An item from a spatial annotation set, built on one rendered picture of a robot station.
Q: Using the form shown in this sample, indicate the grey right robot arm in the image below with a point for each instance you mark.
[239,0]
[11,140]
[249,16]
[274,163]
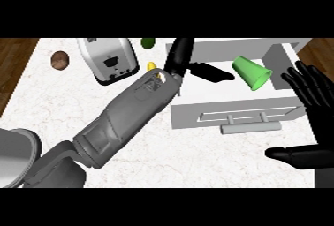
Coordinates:
[326,179]

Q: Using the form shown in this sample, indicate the grey round object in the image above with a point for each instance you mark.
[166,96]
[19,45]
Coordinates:
[16,156]

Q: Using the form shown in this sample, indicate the brown potato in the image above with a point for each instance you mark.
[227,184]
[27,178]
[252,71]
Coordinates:
[60,60]

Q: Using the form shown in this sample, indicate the yellow vegetable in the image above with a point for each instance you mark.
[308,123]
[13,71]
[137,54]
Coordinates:
[152,66]

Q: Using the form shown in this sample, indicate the dark green vegetable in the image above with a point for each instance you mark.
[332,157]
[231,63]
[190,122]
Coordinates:
[149,42]

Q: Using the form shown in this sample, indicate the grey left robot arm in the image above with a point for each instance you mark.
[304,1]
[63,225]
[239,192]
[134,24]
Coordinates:
[126,109]

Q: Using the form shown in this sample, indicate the white open drawer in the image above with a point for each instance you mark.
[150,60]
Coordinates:
[218,92]

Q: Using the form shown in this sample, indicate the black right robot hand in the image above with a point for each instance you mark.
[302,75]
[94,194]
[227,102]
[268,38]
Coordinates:
[323,123]

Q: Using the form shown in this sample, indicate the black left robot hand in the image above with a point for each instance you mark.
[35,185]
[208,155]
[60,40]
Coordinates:
[180,56]

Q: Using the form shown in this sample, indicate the silver black toaster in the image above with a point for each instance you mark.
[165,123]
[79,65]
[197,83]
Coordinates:
[109,56]

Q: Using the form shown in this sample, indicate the green cup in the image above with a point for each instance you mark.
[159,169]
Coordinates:
[252,72]

